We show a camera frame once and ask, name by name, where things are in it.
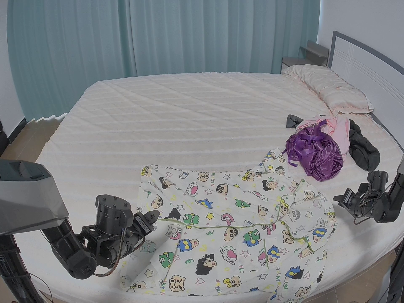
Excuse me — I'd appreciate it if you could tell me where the cream pillow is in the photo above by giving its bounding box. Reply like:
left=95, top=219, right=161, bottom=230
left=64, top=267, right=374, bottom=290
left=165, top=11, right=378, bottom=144
left=281, top=64, right=374, bottom=114

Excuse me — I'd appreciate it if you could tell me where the black garment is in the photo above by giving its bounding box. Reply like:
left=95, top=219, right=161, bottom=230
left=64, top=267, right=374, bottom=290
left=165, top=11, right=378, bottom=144
left=347, top=120, right=380, bottom=171

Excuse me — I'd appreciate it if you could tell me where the white printed pyjama top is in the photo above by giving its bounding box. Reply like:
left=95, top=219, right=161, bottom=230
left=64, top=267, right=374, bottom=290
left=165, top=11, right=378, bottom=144
left=119, top=149, right=338, bottom=303

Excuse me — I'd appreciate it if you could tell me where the dark grey garment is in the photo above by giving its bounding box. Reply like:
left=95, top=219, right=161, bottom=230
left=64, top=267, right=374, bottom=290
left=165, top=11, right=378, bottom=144
left=286, top=114, right=308, bottom=129

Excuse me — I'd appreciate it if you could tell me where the grey bedside table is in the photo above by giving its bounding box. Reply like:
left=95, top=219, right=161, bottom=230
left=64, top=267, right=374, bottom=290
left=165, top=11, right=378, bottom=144
left=282, top=41, right=329, bottom=74

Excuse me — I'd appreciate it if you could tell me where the pink garment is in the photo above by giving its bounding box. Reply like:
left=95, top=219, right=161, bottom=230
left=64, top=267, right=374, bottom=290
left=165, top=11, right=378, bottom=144
left=297, top=114, right=351, bottom=155

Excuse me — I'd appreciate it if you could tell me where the bed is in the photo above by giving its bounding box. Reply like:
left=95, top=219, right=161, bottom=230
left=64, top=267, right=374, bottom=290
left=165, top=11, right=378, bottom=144
left=13, top=30, right=404, bottom=303

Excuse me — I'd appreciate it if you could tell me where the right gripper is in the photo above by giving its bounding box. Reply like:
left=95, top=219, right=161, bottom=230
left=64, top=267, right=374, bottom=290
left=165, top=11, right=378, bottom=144
left=333, top=188, right=363, bottom=216

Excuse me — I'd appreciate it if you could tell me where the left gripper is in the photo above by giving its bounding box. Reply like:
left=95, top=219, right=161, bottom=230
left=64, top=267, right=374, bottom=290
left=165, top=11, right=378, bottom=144
left=132, top=210, right=161, bottom=237

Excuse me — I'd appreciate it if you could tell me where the black cable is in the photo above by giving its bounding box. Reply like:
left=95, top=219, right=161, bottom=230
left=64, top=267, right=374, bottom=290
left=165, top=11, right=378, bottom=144
left=28, top=273, right=55, bottom=303

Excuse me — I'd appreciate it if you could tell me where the purple satin garment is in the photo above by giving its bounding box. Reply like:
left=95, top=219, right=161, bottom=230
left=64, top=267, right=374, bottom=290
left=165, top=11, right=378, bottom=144
left=282, top=121, right=344, bottom=182

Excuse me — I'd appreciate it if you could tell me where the blue-green curtain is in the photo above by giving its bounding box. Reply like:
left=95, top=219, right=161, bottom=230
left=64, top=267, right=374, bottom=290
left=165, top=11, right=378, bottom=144
left=7, top=0, right=137, bottom=122
left=126, top=0, right=321, bottom=76

